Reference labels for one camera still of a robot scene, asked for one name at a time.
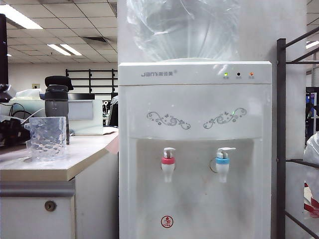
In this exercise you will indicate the black metal rack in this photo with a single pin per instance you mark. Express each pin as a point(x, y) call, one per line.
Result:
point(281, 99)

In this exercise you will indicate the white crumpled plastic heap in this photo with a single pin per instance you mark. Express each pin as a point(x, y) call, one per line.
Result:
point(27, 95)

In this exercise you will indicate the white box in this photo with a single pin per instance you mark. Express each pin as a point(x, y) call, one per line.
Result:
point(97, 119)

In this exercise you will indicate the ceiling air vent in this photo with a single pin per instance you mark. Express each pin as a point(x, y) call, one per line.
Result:
point(96, 40)

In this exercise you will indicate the white paper sheet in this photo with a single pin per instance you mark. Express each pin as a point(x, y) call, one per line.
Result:
point(111, 130)

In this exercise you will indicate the black computer monitor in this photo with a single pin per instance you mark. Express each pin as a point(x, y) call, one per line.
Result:
point(3, 49)

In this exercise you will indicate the blue-lit screen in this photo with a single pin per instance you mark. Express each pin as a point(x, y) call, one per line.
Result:
point(311, 99)

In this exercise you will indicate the clear plastic mug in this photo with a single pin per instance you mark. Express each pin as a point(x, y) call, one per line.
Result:
point(47, 139)

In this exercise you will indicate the black wall shelf frame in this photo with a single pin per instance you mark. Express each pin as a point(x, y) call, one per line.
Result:
point(89, 78)

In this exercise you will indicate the blue cold water tap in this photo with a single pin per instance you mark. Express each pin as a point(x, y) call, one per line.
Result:
point(222, 161)

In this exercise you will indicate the black cap-shaped object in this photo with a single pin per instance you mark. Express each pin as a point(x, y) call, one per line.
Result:
point(58, 81)

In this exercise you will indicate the red white striped bag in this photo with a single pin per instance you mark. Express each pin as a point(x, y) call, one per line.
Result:
point(311, 199)

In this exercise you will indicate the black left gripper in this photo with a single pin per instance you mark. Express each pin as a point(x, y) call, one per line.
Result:
point(11, 132)

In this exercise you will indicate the round metal drawer lock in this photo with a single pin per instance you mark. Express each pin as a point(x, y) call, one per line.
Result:
point(50, 206)

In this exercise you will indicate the white water dispenser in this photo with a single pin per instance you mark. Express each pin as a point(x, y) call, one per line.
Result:
point(194, 99)

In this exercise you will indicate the red hot water tap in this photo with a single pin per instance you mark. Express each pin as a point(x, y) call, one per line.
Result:
point(167, 161)

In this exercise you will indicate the clear plastic-wrapped water jug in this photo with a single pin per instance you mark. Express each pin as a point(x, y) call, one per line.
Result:
point(184, 30)

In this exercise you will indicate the white cabinet counter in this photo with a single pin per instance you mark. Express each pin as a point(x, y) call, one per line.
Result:
point(94, 199)

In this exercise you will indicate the white translucent plastic bag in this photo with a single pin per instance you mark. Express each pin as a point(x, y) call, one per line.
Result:
point(312, 154)

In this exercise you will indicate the wide ceiling light panel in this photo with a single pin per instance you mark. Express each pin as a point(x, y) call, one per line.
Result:
point(17, 16)

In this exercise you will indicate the black white sign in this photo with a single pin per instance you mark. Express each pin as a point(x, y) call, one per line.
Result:
point(106, 107)

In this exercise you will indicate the dark grey water bottle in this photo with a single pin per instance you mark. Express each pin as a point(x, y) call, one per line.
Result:
point(56, 107)

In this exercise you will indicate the long ceiling strip light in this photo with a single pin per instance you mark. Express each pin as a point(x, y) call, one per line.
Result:
point(58, 49)
point(313, 44)
point(71, 49)

